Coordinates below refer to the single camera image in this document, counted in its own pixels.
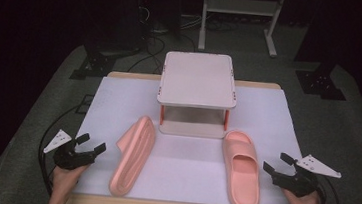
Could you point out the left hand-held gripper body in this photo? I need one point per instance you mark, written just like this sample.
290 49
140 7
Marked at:
69 158

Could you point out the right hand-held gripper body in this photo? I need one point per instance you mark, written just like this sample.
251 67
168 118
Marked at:
298 183

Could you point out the pink slipper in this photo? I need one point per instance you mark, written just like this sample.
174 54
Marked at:
242 175
133 157

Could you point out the white shoe rack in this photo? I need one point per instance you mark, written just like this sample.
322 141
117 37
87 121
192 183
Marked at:
197 80

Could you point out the person's left hand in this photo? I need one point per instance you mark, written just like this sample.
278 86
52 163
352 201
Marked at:
65 179

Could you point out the black floor outlet plate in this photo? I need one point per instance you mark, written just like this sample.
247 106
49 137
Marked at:
85 104

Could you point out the black stand base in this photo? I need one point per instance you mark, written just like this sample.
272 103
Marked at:
100 64
319 83

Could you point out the white table mat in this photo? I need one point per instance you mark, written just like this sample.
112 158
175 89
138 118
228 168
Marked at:
189 169

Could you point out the white metal desk frame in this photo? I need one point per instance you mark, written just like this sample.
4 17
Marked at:
241 6

